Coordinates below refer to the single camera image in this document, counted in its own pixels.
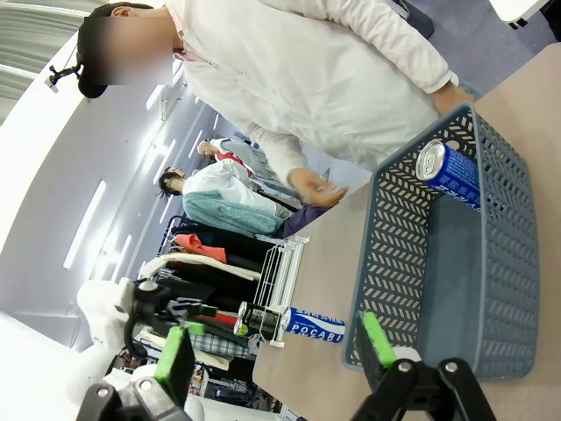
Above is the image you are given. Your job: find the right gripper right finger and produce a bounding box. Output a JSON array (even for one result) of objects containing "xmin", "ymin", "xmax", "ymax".
[{"xmin": 350, "ymin": 309, "xmax": 499, "ymax": 421}]

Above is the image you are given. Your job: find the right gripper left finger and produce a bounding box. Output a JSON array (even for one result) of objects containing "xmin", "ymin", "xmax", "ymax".
[{"xmin": 72, "ymin": 324, "xmax": 196, "ymax": 421}]

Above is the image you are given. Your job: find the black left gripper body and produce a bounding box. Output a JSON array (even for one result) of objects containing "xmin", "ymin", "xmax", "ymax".
[{"xmin": 131, "ymin": 280, "xmax": 220, "ymax": 324}]

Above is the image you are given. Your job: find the black Pepsi can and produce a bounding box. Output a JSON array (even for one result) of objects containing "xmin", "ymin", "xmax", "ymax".
[
  {"xmin": 238, "ymin": 300, "xmax": 288, "ymax": 325},
  {"xmin": 233, "ymin": 318, "xmax": 266, "ymax": 339}
]

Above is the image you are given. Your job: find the blue Pocari Sweat can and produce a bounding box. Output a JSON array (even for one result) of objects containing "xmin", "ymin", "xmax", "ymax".
[
  {"xmin": 280, "ymin": 306, "xmax": 347, "ymax": 345},
  {"xmin": 415, "ymin": 139, "xmax": 499, "ymax": 215}
]

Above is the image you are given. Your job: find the grey-blue plastic mesh basket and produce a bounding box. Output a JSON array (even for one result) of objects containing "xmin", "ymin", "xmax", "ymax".
[{"xmin": 340, "ymin": 102, "xmax": 541, "ymax": 382}]

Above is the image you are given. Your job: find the person's right forearm white sleeve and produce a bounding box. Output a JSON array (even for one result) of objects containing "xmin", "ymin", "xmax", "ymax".
[{"xmin": 243, "ymin": 122, "xmax": 310, "ymax": 188}]

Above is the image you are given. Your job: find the person's left forearm white sleeve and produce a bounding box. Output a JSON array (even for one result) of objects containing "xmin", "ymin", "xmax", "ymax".
[{"xmin": 363, "ymin": 12, "xmax": 459, "ymax": 93}]

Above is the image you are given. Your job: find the white can dispenser rack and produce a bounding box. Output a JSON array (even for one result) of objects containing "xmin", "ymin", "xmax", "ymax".
[{"xmin": 252, "ymin": 234, "xmax": 311, "ymax": 348}]

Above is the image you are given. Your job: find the person's right hand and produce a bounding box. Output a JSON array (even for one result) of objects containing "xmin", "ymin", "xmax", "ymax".
[{"xmin": 287, "ymin": 168, "xmax": 351, "ymax": 207}]

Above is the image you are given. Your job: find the person's left hand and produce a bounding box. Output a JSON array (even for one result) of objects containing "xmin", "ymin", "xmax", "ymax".
[{"xmin": 431, "ymin": 82, "xmax": 477, "ymax": 118}]

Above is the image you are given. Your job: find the plaid cloth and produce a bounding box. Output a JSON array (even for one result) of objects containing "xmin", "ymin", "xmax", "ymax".
[{"xmin": 190, "ymin": 332, "xmax": 251, "ymax": 357}]

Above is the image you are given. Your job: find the cream garment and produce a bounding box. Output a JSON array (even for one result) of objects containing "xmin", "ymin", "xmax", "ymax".
[{"xmin": 144, "ymin": 252, "xmax": 262, "ymax": 282}]

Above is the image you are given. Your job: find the orange garment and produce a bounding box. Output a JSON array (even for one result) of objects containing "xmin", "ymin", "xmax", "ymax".
[{"xmin": 173, "ymin": 233, "xmax": 228, "ymax": 264}]

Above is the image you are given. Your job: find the teal fluffy cloth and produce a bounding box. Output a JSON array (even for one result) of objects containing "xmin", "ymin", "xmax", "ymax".
[{"xmin": 181, "ymin": 192, "xmax": 285, "ymax": 239}]

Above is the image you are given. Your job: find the mannequin with black hair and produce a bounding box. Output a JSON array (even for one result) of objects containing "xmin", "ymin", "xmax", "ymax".
[{"xmin": 157, "ymin": 164, "xmax": 295, "ymax": 220}]

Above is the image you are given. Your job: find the purple cloth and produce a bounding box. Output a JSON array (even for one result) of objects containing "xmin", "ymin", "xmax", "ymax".
[{"xmin": 282, "ymin": 204, "xmax": 329, "ymax": 240}]

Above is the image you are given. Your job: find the mannequin in red white top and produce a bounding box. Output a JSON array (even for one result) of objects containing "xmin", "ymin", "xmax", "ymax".
[{"xmin": 196, "ymin": 138, "xmax": 264, "ymax": 176}]

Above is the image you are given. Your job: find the person in white jacket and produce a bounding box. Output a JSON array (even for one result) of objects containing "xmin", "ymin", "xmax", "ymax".
[{"xmin": 76, "ymin": 0, "xmax": 483, "ymax": 185}]

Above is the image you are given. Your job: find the black office chair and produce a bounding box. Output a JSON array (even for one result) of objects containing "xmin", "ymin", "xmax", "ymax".
[{"xmin": 394, "ymin": 0, "xmax": 436, "ymax": 39}]

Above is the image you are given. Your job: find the white side table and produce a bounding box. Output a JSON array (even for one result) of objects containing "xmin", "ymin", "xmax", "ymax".
[{"xmin": 493, "ymin": 0, "xmax": 554, "ymax": 30}]

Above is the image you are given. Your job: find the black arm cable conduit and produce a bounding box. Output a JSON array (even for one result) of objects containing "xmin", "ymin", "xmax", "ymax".
[{"xmin": 124, "ymin": 313, "xmax": 150, "ymax": 360}]

